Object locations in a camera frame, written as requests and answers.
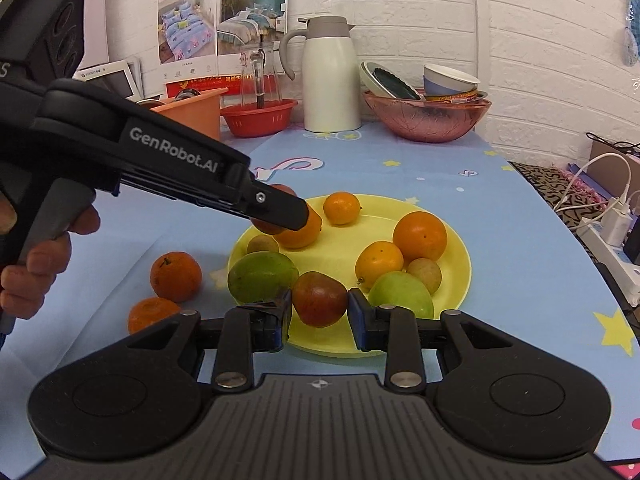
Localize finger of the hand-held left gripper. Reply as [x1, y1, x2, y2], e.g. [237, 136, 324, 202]
[120, 167, 310, 231]

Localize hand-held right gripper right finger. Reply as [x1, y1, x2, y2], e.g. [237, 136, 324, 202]
[348, 288, 518, 393]

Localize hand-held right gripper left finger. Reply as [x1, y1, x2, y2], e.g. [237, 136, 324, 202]
[120, 288, 293, 392]

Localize dark red plum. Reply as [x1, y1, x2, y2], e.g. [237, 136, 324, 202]
[250, 183, 298, 236]

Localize red-green apple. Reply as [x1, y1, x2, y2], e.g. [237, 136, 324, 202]
[292, 271, 348, 328]

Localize medium orange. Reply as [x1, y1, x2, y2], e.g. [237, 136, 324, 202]
[274, 205, 323, 251]

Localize brown kiwi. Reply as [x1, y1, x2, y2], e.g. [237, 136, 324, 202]
[246, 234, 280, 256]
[406, 258, 443, 295]

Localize large green mango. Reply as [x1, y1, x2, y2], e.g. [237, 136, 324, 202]
[227, 251, 300, 306]

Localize green apple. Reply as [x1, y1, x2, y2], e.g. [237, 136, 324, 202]
[367, 271, 435, 321]

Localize small orange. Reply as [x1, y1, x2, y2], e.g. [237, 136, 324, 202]
[355, 241, 405, 286]
[323, 191, 362, 227]

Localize yellow plastic plate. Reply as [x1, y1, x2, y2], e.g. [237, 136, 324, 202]
[227, 194, 472, 358]

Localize large orange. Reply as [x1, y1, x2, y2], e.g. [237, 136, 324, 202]
[127, 297, 182, 336]
[392, 211, 448, 262]

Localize person's left hand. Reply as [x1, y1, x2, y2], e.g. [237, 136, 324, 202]
[0, 205, 101, 321]

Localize white device with screen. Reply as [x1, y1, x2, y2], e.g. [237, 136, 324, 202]
[74, 59, 143, 102]

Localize red plastic basket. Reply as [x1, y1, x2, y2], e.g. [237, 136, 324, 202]
[220, 100, 299, 138]

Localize white water purifier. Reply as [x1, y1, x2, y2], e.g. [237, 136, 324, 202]
[82, 0, 111, 66]

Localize mandarin with green stem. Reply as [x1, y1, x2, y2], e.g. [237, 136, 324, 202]
[150, 251, 203, 304]

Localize steel pan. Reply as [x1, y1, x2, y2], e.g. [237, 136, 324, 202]
[167, 87, 208, 103]

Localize orange plastic basket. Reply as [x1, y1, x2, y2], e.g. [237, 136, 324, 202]
[150, 87, 229, 141]

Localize clear glass cup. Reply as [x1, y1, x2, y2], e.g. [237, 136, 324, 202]
[260, 42, 287, 106]
[239, 45, 266, 108]

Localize white thermos jug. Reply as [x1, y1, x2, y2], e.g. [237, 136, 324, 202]
[279, 16, 362, 133]

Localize blue printed tablecloth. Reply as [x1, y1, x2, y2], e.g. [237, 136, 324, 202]
[0, 120, 640, 480]

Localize stacked ceramic bowls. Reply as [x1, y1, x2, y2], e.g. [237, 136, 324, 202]
[360, 61, 423, 102]

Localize pink glass bowl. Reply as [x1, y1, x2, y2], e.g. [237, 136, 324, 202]
[362, 89, 493, 143]

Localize blue white ceramic bowl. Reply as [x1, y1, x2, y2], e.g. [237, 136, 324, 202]
[422, 64, 481, 97]

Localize ceramic bowl with gold rim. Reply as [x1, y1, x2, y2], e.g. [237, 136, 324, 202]
[424, 87, 488, 106]

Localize patterned mat with pink fringe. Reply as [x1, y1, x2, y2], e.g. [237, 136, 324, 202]
[507, 161, 616, 241]

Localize white power strip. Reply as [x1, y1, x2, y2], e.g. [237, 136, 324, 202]
[575, 217, 640, 308]

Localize white charger adapter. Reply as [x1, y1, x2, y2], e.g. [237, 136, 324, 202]
[600, 197, 633, 248]

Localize cardboard box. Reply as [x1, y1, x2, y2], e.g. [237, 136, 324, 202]
[590, 139, 640, 201]

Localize blue decorative paper fan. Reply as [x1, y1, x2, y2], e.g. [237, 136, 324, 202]
[622, 0, 640, 67]

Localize bedding wall poster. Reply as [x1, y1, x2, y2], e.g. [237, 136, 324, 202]
[158, 0, 289, 98]

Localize thin white wall pipe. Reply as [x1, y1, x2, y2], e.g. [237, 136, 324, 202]
[470, 0, 488, 131]

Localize white charger cable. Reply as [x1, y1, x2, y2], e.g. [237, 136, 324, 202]
[555, 152, 633, 213]

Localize black cable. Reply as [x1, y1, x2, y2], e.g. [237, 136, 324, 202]
[585, 132, 640, 156]

